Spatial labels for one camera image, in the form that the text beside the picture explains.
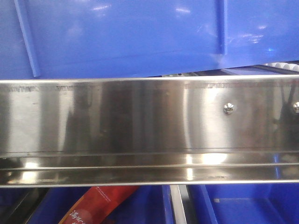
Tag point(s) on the large blue plastic bin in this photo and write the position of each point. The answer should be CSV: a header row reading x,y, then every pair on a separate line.
x,y
142,38

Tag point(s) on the lower left blue bin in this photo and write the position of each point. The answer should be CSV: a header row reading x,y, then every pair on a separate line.
x,y
148,205

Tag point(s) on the lower right blue bin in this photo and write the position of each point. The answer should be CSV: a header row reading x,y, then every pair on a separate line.
x,y
246,203

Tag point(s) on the red snack package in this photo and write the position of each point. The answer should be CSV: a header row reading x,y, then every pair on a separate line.
x,y
96,204

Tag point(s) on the right white roller track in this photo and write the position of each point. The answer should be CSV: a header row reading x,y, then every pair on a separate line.
x,y
293,65

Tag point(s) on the left rail screw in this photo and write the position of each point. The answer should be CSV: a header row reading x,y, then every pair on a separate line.
x,y
229,108

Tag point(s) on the rail screw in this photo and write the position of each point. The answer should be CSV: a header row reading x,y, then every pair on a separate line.
x,y
295,107
229,108

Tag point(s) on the lower metal divider rail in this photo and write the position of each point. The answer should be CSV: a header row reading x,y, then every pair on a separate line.
x,y
181,205

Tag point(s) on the stainless steel shelf rail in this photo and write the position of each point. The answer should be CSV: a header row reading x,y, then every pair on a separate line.
x,y
140,131

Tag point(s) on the right rail screw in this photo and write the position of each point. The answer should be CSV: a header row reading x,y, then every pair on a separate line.
x,y
295,107

